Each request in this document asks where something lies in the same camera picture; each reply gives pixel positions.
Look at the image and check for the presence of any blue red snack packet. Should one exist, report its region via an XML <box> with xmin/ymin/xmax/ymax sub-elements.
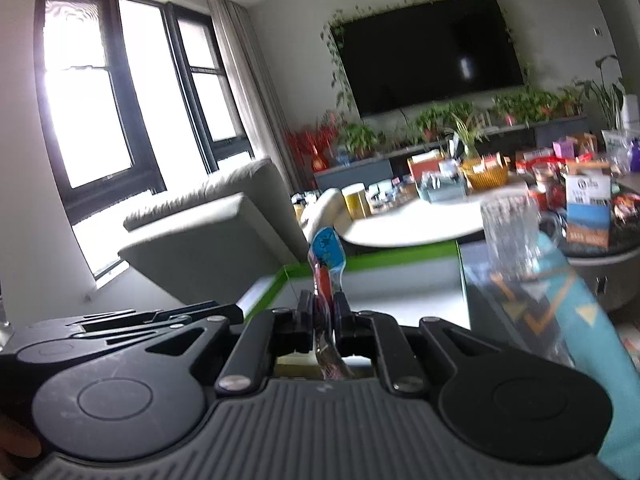
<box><xmin>308</xmin><ymin>228</ymin><xmax>355</xmax><ymax>380</ymax></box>

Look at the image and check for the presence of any green cardboard box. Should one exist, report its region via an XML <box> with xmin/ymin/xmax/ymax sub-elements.
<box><xmin>238</xmin><ymin>242</ymin><xmax>471</xmax><ymax>328</ymax></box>

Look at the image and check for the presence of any grey fabric sofa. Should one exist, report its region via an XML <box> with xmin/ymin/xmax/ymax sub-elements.
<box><xmin>117</xmin><ymin>156</ymin><xmax>346</xmax><ymax>307</ymax></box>

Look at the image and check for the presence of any yellow lidded jar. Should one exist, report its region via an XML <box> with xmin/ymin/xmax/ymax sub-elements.
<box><xmin>342</xmin><ymin>183</ymin><xmax>371</xmax><ymax>220</ymax></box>

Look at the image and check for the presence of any grey tv cabinet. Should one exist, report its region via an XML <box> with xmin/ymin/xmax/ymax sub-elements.
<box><xmin>312</xmin><ymin>114</ymin><xmax>590</xmax><ymax>192</ymax></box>

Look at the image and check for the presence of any light blue patterned tablecloth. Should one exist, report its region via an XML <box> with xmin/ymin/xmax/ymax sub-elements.
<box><xmin>460</xmin><ymin>235</ymin><xmax>639</xmax><ymax>479</ymax></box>

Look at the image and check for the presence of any clear glass cup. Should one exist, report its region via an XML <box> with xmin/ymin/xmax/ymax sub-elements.
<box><xmin>480</xmin><ymin>193</ymin><xmax>562</xmax><ymax>281</ymax></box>

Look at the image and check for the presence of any red flower plant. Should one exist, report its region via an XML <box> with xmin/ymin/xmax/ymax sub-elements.
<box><xmin>285</xmin><ymin>122</ymin><xmax>338</xmax><ymax>174</ymax></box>

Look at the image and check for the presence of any woven yellow basket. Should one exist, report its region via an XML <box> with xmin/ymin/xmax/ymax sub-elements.
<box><xmin>459</xmin><ymin>157</ymin><xmax>509</xmax><ymax>191</ymax></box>

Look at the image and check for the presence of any blue orange snack box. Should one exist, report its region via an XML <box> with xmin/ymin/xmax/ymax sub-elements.
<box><xmin>565</xmin><ymin>174</ymin><xmax>612</xmax><ymax>248</ymax></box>

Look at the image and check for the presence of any dark framed window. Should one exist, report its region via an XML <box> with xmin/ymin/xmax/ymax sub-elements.
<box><xmin>34</xmin><ymin>0</ymin><xmax>255</xmax><ymax>226</ymax></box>

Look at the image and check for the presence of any wall mounted black television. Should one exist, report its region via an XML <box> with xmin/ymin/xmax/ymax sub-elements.
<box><xmin>329</xmin><ymin>0</ymin><xmax>525</xmax><ymax>117</ymax></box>

